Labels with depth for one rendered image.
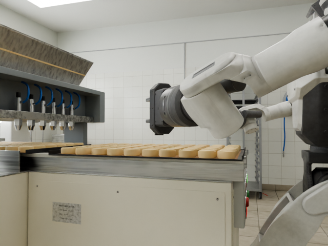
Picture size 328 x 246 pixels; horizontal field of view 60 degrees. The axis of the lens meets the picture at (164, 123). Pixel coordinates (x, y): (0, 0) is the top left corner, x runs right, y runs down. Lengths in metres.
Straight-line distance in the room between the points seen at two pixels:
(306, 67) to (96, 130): 5.40
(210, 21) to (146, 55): 1.29
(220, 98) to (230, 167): 0.36
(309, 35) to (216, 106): 0.17
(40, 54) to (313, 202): 1.06
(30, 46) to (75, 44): 5.07
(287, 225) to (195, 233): 0.27
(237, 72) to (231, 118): 0.09
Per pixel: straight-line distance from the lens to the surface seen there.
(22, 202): 1.11
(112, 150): 0.88
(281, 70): 0.46
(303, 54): 0.46
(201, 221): 0.85
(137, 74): 5.46
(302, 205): 0.92
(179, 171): 0.84
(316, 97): 0.88
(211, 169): 0.82
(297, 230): 0.96
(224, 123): 0.50
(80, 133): 1.55
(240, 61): 0.47
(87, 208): 0.98
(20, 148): 1.11
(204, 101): 0.48
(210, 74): 0.46
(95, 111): 1.50
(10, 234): 1.10
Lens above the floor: 0.98
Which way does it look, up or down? 1 degrees up
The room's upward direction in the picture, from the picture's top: straight up
